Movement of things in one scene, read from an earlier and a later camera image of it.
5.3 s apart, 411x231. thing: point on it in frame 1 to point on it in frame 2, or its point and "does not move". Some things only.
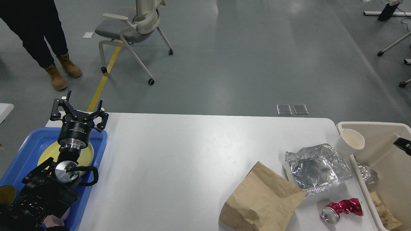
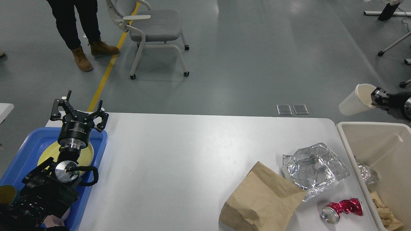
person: x=33 y=20 to x=77 y=21
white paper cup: x=349 y=142 to x=358 y=101
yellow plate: x=86 y=158 does not move
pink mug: x=52 y=220 does not move
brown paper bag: x=265 y=201 does not move
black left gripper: x=75 y=132 does not move
